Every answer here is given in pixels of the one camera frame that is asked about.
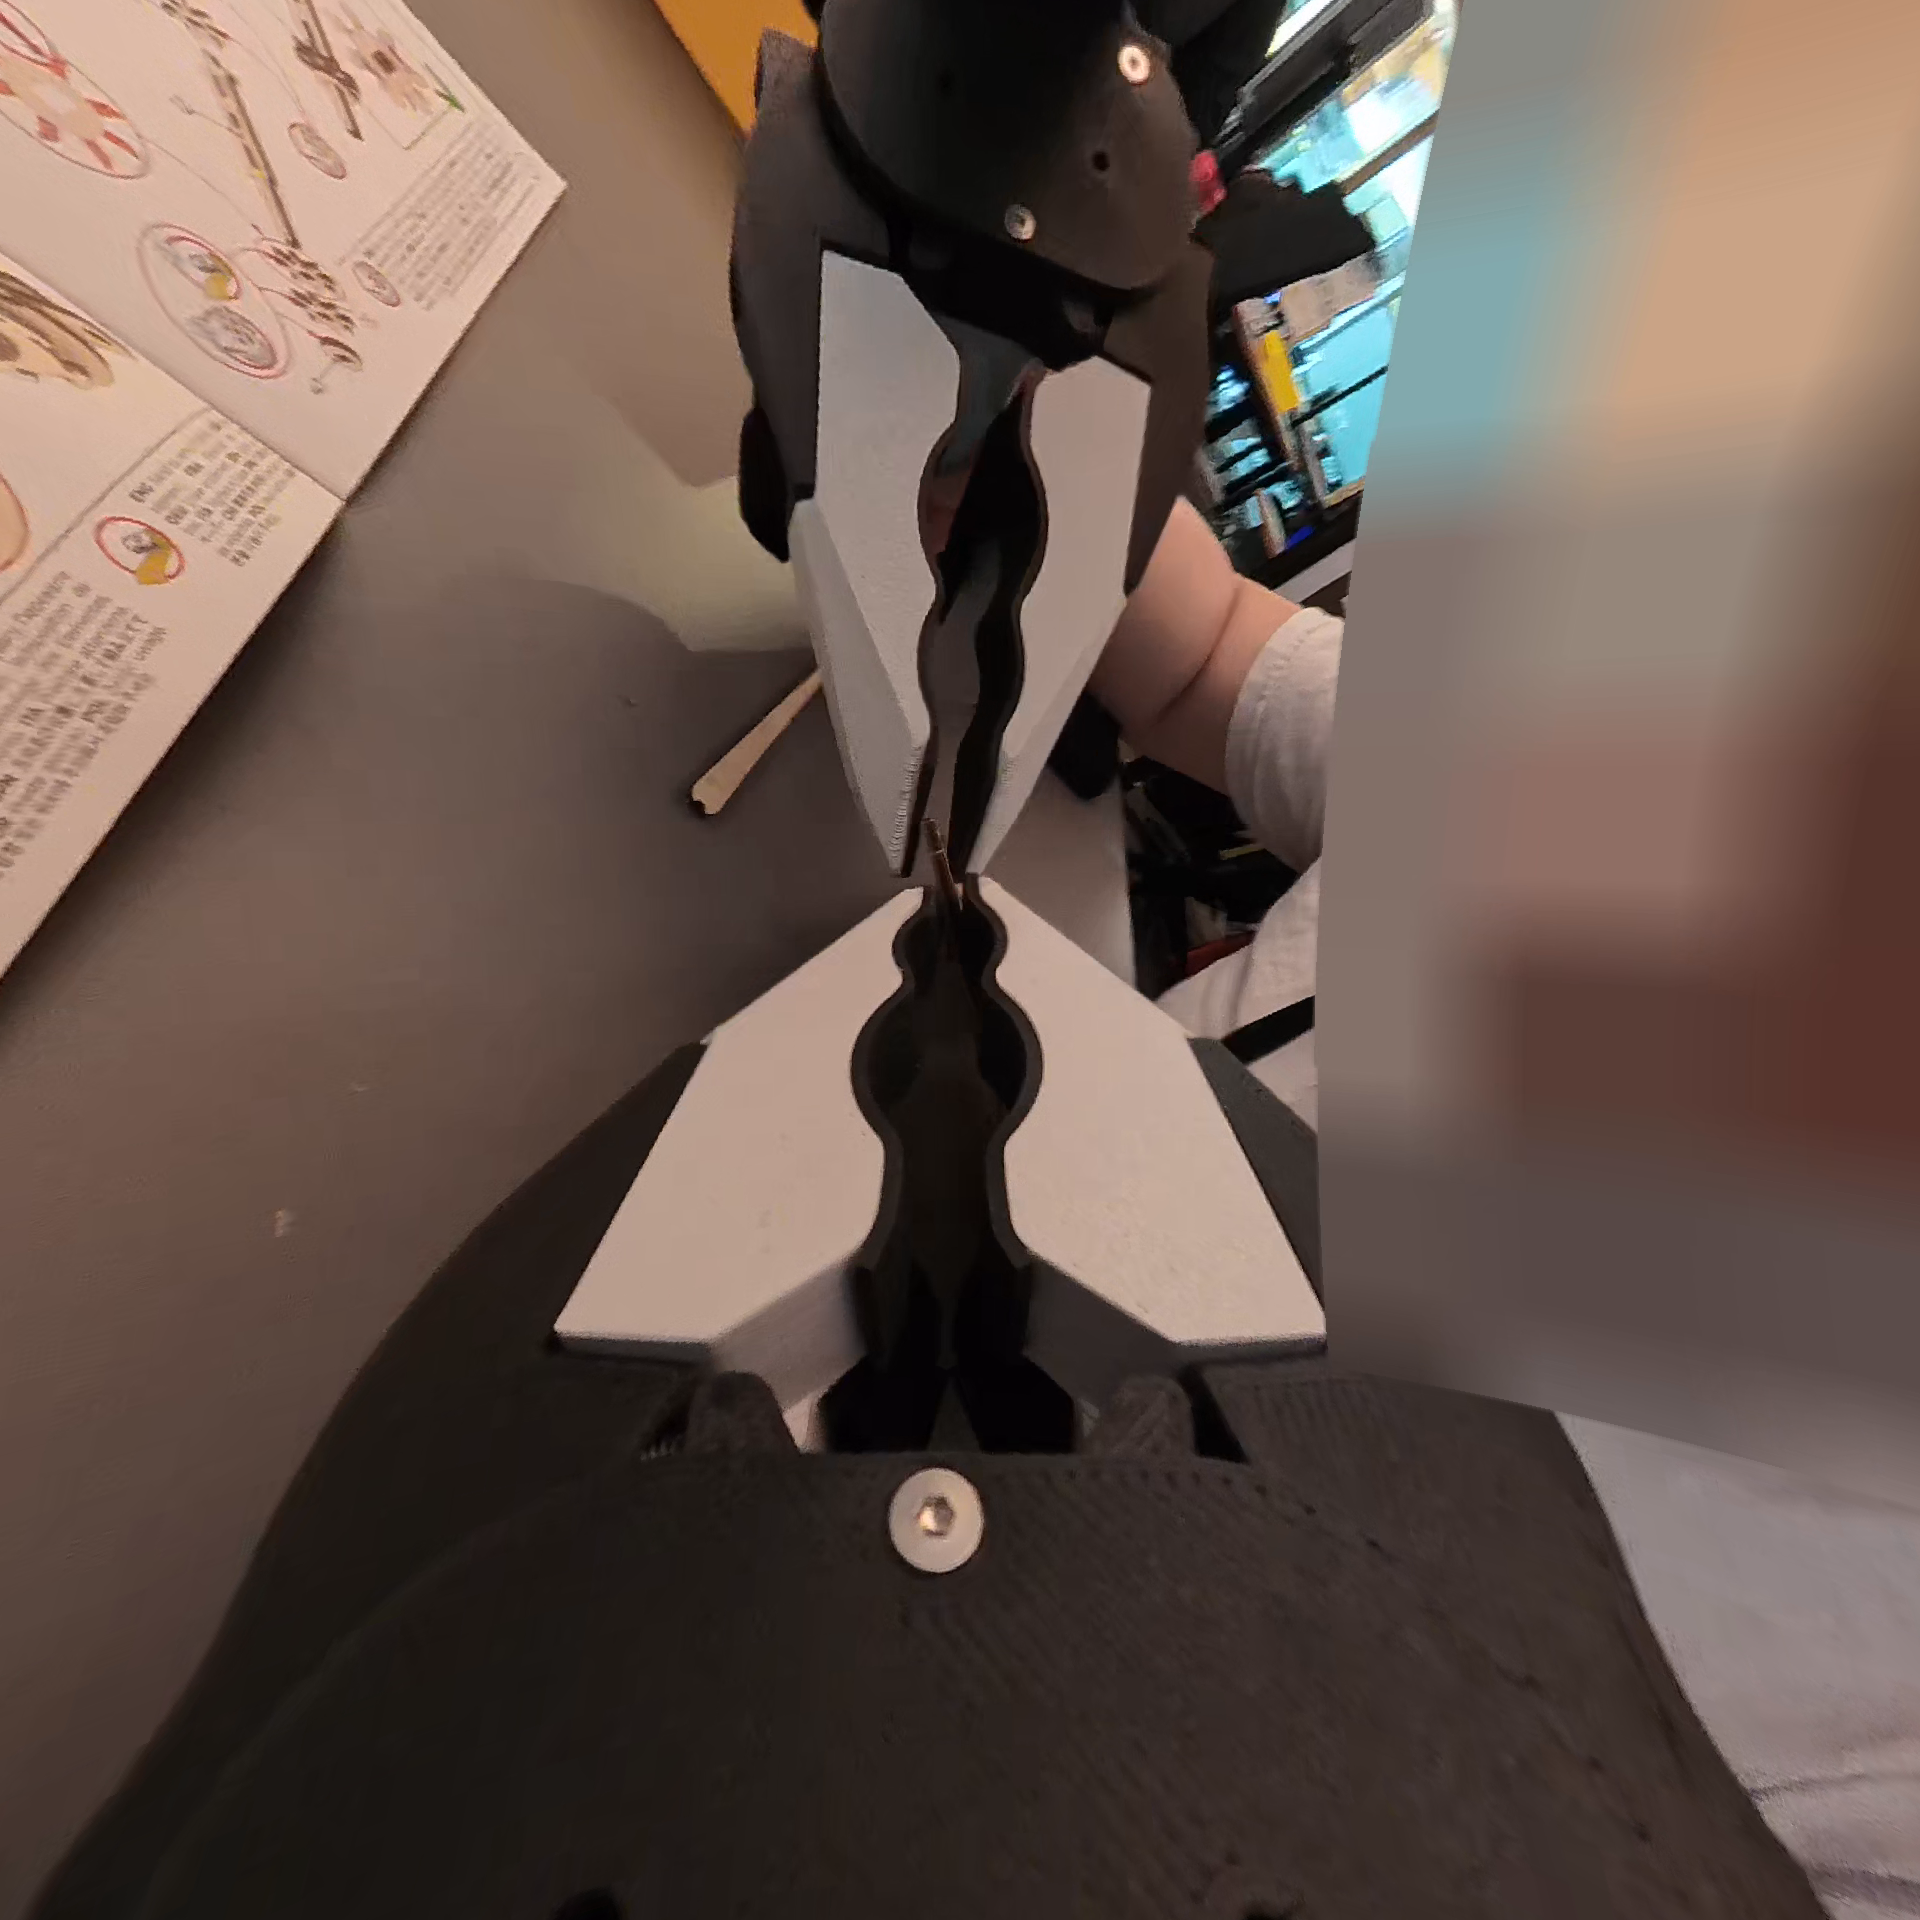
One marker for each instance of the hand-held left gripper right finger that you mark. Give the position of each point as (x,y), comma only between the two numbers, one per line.
(1155,1201)

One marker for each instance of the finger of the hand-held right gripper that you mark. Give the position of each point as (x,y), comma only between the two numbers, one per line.
(869,494)
(1088,511)

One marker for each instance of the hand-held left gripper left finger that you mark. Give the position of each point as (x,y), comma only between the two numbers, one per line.
(704,1201)

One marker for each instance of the small wooden model part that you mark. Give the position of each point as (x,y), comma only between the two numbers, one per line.
(934,870)

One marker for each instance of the person's right forearm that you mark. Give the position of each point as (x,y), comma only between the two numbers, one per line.
(1184,644)

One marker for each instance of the background shelf with goods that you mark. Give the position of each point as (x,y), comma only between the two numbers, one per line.
(1305,376)

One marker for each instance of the yellow board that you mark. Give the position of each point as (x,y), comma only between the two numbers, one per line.
(721,44)

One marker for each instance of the thin wooden stick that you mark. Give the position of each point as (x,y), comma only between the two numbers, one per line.
(749,750)

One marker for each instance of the printed instruction booklet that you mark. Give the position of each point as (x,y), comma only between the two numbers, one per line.
(225,376)

